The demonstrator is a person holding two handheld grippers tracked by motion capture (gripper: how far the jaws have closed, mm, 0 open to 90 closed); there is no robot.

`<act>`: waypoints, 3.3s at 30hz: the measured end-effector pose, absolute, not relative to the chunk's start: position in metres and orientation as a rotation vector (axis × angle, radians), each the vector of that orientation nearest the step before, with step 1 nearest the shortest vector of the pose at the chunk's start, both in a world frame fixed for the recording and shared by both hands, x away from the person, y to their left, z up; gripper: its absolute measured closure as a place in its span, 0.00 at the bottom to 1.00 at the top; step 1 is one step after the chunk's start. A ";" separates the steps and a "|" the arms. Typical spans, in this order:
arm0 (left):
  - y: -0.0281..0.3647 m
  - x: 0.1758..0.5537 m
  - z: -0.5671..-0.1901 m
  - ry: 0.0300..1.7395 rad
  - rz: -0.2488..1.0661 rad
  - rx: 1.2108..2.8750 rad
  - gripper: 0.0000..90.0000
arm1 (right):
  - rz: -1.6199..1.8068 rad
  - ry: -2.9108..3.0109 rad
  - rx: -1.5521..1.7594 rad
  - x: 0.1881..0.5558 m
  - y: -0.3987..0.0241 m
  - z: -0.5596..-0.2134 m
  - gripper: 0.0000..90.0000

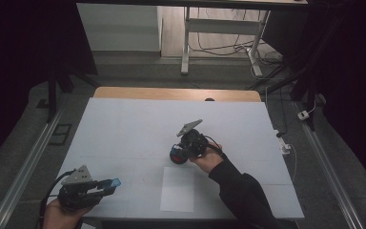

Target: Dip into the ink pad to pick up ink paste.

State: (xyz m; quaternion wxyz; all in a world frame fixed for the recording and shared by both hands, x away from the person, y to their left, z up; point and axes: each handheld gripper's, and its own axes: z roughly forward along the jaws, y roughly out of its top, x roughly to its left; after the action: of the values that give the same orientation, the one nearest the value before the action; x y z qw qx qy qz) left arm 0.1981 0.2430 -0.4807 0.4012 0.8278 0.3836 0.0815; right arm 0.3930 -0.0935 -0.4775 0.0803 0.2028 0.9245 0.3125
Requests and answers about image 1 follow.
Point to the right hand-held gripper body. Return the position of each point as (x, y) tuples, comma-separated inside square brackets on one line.
[(195, 144)]

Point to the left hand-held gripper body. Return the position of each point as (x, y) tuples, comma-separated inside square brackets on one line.
[(76, 195)]

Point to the round red ink pad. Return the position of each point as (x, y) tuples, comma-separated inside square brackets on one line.
[(178, 158)]

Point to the white-legged desk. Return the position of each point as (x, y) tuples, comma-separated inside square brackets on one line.
[(219, 26)]

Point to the white power strip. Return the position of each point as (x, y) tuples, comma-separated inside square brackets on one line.
[(283, 143)]

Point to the white power adapter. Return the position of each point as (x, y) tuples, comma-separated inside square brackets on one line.
[(303, 115)]

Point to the aluminium floor rail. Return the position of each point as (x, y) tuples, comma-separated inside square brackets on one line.
[(327, 171), (28, 165)]

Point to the person's right hand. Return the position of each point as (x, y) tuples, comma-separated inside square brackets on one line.
[(208, 160)]

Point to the white paper sheet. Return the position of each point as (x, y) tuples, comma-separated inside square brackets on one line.
[(178, 191)]

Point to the white cabinet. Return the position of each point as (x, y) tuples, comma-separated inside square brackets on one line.
[(120, 28)]

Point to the black metal stand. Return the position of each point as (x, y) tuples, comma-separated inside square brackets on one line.
[(52, 95), (309, 105)]

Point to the person's left hand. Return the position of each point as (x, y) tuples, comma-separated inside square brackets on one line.
[(60, 218)]

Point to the white table cover board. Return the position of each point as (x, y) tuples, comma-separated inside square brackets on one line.
[(133, 127)]

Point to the blue stamp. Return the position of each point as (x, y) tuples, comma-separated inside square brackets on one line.
[(115, 183)]

